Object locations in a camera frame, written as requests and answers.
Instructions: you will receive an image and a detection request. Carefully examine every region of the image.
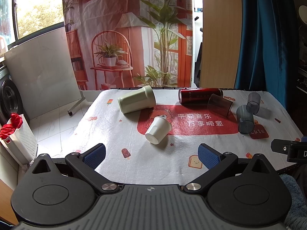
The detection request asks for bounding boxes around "white ribbed cup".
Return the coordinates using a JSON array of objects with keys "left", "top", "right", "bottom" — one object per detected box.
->
[{"left": 145, "top": 116, "right": 172, "bottom": 145}]

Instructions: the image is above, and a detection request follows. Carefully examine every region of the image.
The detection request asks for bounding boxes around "white printed table cloth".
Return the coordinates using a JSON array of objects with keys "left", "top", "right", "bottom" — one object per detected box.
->
[{"left": 63, "top": 89, "right": 302, "bottom": 185}]

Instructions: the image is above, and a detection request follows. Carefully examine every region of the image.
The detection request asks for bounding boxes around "washing machine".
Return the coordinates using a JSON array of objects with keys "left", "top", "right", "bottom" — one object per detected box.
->
[{"left": 0, "top": 64, "right": 24, "bottom": 126}]

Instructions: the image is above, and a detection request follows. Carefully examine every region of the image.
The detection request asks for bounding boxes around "pale green cup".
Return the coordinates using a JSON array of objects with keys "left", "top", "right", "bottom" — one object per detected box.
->
[{"left": 118, "top": 85, "right": 156, "bottom": 114}]

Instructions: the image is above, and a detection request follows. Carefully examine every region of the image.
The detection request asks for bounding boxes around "red cloth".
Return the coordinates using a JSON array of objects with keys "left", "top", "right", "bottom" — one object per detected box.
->
[{"left": 0, "top": 113, "right": 23, "bottom": 140}]

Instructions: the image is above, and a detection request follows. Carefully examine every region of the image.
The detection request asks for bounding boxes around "purple-grey translucent cup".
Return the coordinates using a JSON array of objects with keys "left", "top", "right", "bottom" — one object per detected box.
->
[{"left": 246, "top": 92, "right": 261, "bottom": 115}]

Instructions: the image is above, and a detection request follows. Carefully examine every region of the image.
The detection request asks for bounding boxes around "wooden panel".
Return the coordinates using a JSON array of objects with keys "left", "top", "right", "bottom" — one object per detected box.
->
[{"left": 200, "top": 0, "right": 243, "bottom": 88}]

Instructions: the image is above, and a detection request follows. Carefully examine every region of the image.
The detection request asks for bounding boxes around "blue curtain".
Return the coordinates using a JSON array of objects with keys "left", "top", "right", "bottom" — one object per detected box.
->
[{"left": 235, "top": 0, "right": 299, "bottom": 110}]

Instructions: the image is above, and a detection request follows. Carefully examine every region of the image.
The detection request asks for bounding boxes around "white perforated basket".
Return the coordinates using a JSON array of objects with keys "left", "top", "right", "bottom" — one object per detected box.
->
[{"left": 1, "top": 114, "right": 38, "bottom": 166}]

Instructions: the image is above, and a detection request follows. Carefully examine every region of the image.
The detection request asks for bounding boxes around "pink translucent cup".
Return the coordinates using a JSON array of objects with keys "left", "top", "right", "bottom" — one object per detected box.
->
[{"left": 207, "top": 94, "right": 233, "bottom": 117}]

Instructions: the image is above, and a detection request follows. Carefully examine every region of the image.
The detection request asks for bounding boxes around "red metal thermos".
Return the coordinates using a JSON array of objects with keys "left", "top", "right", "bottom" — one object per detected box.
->
[{"left": 178, "top": 88, "right": 223, "bottom": 105}]

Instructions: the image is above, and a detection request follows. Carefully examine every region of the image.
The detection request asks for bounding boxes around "printed wall tapestry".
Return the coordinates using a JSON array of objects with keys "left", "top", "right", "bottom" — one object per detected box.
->
[{"left": 62, "top": 0, "right": 193, "bottom": 90}]

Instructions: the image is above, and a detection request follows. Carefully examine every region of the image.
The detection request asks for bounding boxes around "white board on wheels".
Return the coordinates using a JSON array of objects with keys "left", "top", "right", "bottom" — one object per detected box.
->
[{"left": 4, "top": 28, "right": 81, "bottom": 119}]

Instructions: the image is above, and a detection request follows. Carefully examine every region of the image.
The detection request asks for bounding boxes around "blue-grey translucent cup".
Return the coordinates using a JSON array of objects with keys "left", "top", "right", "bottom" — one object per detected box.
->
[{"left": 236, "top": 105, "right": 254, "bottom": 134}]

